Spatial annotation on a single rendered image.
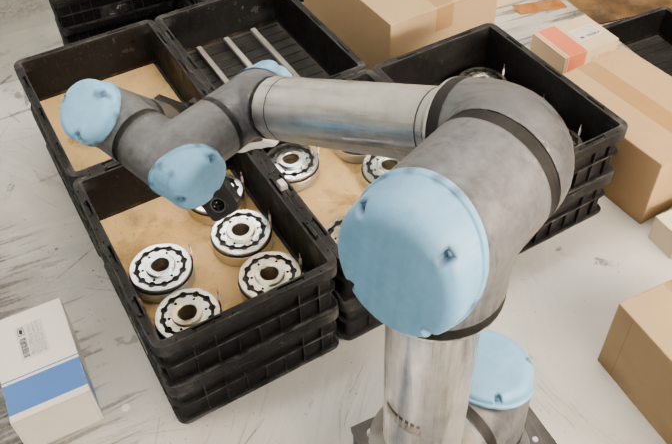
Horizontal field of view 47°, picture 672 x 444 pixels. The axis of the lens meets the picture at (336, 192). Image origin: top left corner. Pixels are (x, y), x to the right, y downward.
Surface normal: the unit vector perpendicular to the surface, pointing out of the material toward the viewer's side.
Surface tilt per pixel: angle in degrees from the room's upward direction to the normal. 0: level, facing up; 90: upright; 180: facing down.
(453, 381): 90
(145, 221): 0
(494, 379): 8
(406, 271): 82
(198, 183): 96
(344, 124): 67
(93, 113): 42
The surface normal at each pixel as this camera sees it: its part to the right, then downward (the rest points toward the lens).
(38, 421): 0.46, 0.62
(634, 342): -0.90, 0.32
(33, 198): -0.03, -0.70
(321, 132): -0.67, 0.49
